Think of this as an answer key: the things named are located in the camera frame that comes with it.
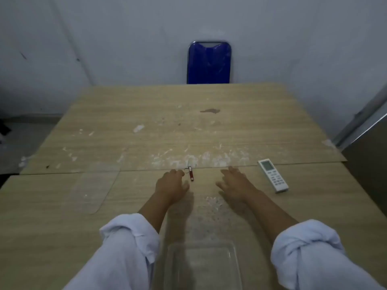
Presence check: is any clear plastic container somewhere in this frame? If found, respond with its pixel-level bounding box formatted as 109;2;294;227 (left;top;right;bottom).
166;241;243;290

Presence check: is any person's left forearm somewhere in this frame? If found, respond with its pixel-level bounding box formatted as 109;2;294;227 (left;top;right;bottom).
137;195;181;234

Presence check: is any person's right hand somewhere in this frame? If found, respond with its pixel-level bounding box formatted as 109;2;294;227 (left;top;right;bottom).
215;166;258;206

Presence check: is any blue chair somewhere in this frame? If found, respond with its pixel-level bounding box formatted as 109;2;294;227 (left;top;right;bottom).
186;41;233;85

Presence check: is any white shirt sleeve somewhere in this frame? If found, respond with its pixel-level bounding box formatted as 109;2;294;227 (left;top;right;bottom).
270;219;387;290
62;213;161;290

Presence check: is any person's left hand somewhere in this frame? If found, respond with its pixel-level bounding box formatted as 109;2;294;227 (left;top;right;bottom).
155;169;190;206

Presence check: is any white left shirt sleeve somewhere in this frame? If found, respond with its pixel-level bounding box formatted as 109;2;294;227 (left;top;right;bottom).
62;213;161;290

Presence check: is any clear plastic lid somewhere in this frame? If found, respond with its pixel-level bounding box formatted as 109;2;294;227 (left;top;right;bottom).
66;162;121;215

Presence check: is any person's right forearm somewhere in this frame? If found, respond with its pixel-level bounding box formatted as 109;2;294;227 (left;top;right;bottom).
242;190;300;242

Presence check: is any white right shirt sleeve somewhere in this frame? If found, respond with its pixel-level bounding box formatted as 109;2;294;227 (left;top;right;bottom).
270;219;387;290

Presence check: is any white remote control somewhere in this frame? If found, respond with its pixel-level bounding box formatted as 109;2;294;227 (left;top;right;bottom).
257;159;289;194

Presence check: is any grey metal door frame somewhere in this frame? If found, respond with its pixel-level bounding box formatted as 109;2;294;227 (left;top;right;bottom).
333;85;387;149

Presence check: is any dark grey door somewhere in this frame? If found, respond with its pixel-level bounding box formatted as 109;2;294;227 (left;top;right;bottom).
341;116;387;222

